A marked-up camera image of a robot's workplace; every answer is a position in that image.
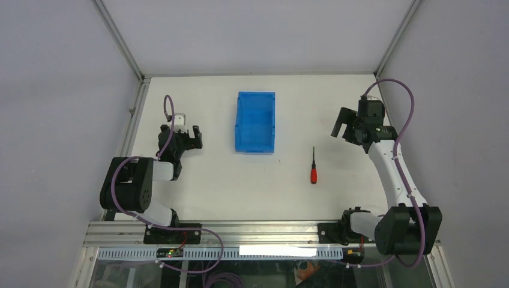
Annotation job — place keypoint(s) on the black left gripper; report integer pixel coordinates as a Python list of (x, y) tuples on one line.
[(191, 143)]

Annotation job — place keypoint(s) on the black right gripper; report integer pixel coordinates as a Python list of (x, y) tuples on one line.
[(346, 116)]

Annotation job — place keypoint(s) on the red black screwdriver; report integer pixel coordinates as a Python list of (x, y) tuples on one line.
[(313, 172)]

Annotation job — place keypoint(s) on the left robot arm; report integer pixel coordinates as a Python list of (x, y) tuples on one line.
[(127, 187)]

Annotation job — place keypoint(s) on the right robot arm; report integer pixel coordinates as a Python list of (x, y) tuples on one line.
[(411, 225)]

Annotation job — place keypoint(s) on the blue plastic bin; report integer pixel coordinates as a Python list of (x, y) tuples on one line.
[(255, 122)]

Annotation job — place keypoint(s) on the orange object under table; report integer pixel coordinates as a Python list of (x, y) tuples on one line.
[(305, 269)]

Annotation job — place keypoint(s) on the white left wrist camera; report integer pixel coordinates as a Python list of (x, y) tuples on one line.
[(178, 120)]

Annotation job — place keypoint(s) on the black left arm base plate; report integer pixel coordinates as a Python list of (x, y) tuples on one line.
[(171, 234)]

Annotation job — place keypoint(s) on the aluminium front rail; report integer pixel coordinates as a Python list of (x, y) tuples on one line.
[(232, 233)]

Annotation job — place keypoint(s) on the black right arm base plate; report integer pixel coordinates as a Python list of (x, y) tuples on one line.
[(336, 233)]

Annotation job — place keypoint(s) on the white slotted cable duct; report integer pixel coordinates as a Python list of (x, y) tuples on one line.
[(243, 252)]

